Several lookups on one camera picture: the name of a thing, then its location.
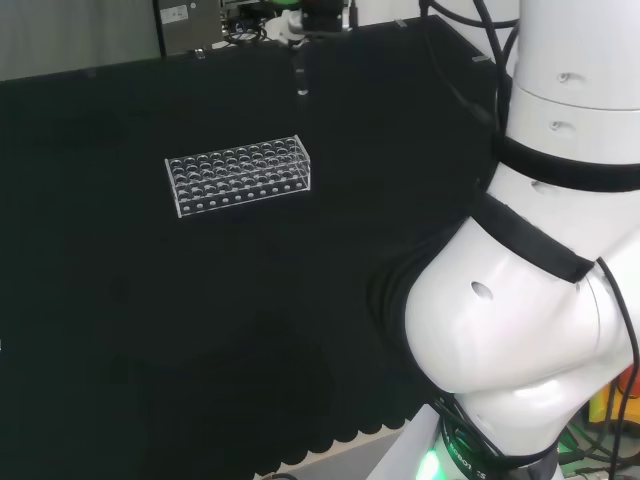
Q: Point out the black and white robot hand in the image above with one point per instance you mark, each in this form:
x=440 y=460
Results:
x=320 y=17

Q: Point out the clear glass test tube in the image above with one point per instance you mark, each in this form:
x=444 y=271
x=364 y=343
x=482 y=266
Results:
x=301 y=75

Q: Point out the clear plastic test tube rack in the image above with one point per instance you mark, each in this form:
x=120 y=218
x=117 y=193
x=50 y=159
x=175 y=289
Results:
x=235 y=175

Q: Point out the grey metal cabinet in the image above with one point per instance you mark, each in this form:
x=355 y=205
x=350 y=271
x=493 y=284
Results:
x=187 y=25

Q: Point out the black bench cloth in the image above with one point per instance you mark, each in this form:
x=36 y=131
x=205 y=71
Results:
x=200 y=310

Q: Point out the pale board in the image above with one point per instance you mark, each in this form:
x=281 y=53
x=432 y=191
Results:
x=375 y=450

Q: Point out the yellow stop button box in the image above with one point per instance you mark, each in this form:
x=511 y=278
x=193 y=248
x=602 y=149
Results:
x=600 y=405

